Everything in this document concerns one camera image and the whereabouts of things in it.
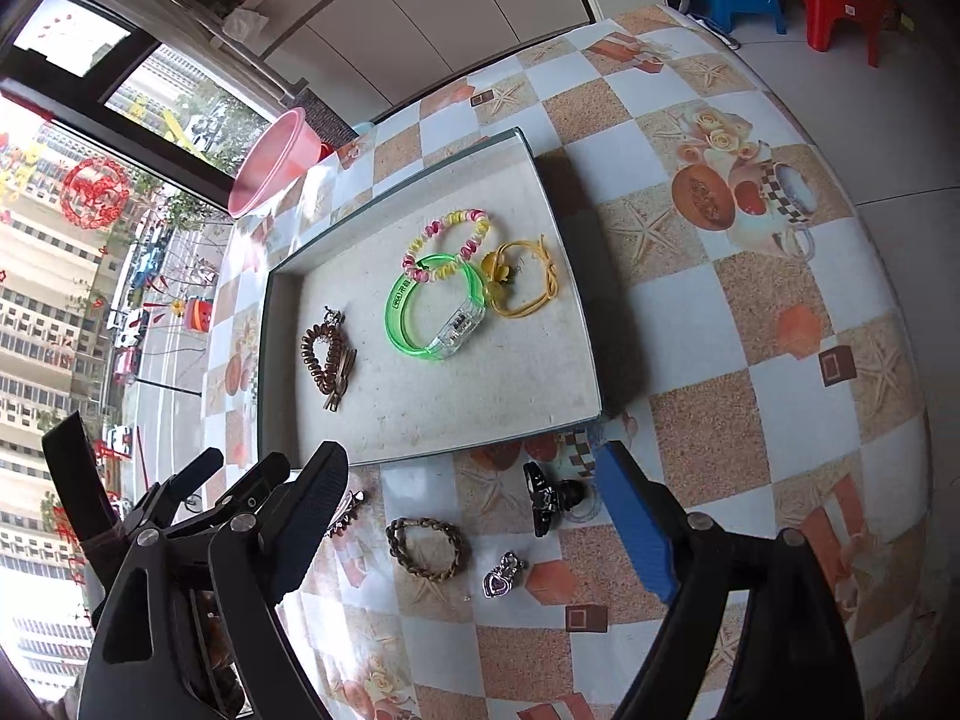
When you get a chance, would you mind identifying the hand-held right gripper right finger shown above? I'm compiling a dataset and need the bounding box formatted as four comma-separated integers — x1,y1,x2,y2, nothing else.
592,439,860,720

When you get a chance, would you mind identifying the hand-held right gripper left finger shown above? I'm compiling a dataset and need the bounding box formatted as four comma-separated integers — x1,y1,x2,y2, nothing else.
75,441,350,720

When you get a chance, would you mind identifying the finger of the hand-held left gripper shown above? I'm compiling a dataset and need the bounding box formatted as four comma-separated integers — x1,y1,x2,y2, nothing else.
139,450,224,533
169,454,293,537

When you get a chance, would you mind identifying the metal rabbit hair clip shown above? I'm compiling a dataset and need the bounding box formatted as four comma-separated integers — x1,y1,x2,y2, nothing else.
324,490,366,539

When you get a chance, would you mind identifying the brown barrette hair clip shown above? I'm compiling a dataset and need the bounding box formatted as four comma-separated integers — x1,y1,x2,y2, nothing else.
324,349,357,413

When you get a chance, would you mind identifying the brown spiral hair tie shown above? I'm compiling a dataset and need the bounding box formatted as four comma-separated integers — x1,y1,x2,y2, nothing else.
301,322,357,395

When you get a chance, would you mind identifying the shallow grey tray box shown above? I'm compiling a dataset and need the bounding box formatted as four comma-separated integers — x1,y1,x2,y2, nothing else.
257,127,605,467

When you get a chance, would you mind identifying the green translucent bangle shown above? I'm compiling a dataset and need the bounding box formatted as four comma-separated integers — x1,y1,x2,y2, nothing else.
386,255,488,362

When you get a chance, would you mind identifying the yellow cord flower bracelet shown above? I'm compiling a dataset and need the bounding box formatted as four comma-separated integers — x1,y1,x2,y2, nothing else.
480,236,562,317

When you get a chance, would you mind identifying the colourful beaded bracelet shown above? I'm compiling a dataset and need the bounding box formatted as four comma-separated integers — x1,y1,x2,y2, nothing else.
401,208,491,286

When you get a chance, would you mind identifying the black claw hair clip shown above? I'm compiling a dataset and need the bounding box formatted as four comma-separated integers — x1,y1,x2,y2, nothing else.
523,461,586,539

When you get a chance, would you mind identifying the silver heart pendant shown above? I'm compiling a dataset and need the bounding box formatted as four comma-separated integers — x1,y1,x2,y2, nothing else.
482,551,528,601

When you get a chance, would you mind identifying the round red paper-cut sticker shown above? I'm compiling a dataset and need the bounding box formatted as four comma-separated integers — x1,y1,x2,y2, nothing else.
61,157,134,227

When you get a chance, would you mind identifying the pink plastic basin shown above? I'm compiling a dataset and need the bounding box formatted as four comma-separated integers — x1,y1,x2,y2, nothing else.
227,108,310,218

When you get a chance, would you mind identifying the white cloth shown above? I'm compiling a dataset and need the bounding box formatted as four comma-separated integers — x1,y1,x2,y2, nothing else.
225,7,271,42

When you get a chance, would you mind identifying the white kitchen cabinet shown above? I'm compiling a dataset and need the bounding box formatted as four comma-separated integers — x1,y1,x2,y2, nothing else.
240,0,601,102

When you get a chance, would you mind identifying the brown braided bracelet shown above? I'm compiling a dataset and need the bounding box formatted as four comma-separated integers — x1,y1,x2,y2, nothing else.
386,516,472,581

